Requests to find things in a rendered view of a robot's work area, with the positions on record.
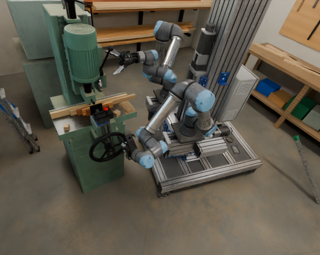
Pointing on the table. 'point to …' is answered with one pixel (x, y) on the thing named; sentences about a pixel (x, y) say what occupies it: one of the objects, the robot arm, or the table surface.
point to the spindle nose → (87, 87)
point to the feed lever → (105, 59)
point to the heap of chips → (127, 108)
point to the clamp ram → (95, 108)
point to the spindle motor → (82, 52)
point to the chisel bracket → (87, 95)
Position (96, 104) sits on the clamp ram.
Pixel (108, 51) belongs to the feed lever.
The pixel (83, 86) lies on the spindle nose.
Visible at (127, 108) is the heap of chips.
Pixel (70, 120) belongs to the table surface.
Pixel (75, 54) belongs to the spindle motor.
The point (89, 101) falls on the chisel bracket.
